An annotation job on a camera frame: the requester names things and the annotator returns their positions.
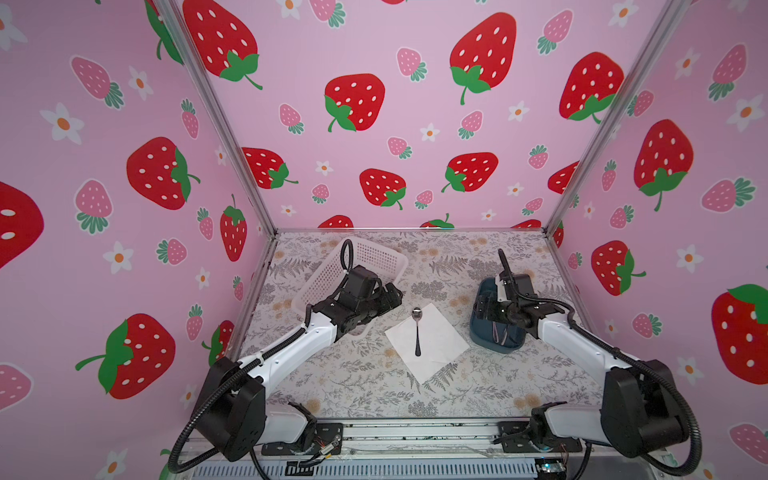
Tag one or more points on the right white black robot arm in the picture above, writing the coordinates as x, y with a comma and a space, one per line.
642, 413

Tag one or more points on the silver spoon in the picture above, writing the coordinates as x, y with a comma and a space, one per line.
416, 316

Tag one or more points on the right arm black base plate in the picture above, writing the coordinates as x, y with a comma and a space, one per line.
530, 437

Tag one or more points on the white paper napkin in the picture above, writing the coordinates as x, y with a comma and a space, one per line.
440, 342

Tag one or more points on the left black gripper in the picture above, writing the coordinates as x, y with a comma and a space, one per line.
386, 305

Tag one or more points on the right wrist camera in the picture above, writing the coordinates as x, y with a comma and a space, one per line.
518, 286

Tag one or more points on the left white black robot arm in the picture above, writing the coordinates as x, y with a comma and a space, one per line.
232, 416

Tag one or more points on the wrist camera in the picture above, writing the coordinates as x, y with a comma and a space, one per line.
518, 286
361, 283

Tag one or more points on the aluminium frame rail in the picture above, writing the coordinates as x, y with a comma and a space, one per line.
434, 448

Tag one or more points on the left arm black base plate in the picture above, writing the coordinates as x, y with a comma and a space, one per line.
312, 440

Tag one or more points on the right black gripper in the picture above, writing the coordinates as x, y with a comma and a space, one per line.
489, 310

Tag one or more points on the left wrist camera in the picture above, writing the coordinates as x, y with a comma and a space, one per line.
361, 283

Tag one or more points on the dark teal plastic bin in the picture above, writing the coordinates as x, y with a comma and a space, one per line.
487, 327

